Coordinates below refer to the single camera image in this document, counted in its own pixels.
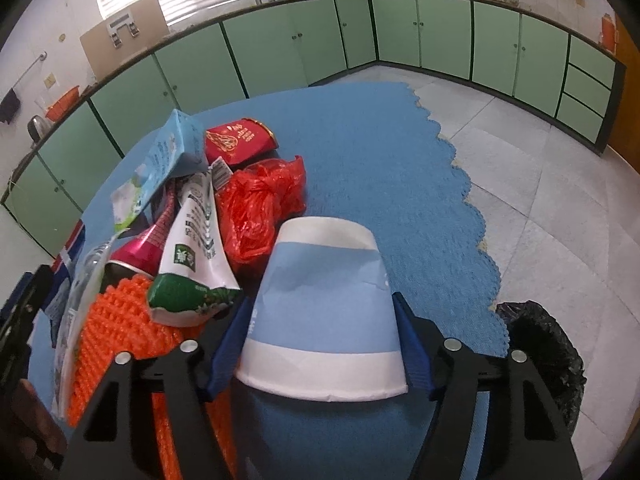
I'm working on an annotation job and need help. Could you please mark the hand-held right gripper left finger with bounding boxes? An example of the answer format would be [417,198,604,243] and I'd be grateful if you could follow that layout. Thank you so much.
[57,292,253,480]

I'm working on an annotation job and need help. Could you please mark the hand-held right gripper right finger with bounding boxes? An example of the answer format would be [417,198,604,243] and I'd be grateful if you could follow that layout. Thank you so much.
[391,291,583,480]

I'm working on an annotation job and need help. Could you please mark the blue and white paper cup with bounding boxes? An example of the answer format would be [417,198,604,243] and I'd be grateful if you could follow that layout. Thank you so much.
[234,216,409,403]

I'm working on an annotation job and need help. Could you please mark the orange foam net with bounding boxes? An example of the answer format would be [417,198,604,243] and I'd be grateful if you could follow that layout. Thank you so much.
[64,276,236,480]

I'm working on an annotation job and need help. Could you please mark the green and white snack packet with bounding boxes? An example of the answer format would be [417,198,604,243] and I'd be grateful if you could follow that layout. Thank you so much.
[147,170,244,328]

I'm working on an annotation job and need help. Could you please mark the black bagged trash bin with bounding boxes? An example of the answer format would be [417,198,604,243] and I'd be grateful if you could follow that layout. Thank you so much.
[495,301,587,436]

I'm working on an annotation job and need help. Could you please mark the red plastic bag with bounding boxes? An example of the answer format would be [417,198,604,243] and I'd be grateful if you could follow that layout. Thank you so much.
[217,156,307,277]

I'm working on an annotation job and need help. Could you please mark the light blue milk carton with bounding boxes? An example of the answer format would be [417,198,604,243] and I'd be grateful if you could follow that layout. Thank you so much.
[110,109,210,236]

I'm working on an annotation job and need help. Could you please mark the clear plastic wrapper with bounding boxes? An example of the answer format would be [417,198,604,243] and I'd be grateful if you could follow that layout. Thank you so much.
[50,240,118,421]

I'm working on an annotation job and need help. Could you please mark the red white blue striped cloth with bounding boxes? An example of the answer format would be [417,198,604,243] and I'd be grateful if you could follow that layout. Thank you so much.
[47,220,87,321]

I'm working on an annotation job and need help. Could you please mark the red can with white label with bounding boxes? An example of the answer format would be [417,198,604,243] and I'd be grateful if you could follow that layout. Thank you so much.
[105,195,178,286]

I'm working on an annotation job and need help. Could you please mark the blue tablecloth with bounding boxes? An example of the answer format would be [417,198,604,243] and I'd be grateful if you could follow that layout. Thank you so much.
[25,82,511,480]

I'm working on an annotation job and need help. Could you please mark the silver kettle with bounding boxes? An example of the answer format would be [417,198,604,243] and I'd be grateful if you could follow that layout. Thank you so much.
[27,115,51,143]

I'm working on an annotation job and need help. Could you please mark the red can with gold print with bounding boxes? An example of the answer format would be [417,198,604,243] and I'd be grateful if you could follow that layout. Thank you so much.
[204,117,279,163]

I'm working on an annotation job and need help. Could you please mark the dark hanging towel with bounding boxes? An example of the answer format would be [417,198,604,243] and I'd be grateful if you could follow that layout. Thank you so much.
[0,89,21,125]

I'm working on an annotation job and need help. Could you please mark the orange plastic basin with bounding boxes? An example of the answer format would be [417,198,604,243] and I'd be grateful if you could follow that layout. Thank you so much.
[46,86,82,121]

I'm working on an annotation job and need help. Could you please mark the green base cabinets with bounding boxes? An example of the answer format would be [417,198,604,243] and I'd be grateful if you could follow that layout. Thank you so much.
[0,0,626,261]

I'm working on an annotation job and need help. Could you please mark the brown cardboard sheet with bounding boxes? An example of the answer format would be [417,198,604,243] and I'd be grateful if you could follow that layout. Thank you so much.
[80,0,171,81]

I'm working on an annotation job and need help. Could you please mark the wooden door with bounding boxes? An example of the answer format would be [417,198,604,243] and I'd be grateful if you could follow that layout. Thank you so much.
[605,10,640,171]

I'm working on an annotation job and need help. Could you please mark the orange thermos flask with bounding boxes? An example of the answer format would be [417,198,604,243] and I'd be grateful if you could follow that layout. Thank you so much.
[599,12,618,53]

